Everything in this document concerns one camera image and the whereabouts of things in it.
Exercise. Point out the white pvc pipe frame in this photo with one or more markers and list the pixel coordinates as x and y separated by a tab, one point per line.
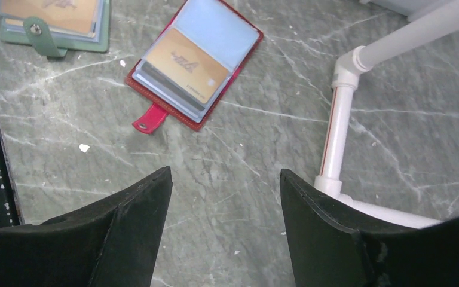
440	21

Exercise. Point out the red card holder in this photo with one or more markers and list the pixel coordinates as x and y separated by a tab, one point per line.
221	32

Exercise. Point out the white divided plastic bin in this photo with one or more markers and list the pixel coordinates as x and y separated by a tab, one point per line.
413	9

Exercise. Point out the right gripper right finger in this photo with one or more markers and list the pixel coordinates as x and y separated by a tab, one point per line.
332	244

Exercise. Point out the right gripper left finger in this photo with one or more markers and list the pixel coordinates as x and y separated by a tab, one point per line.
111	242

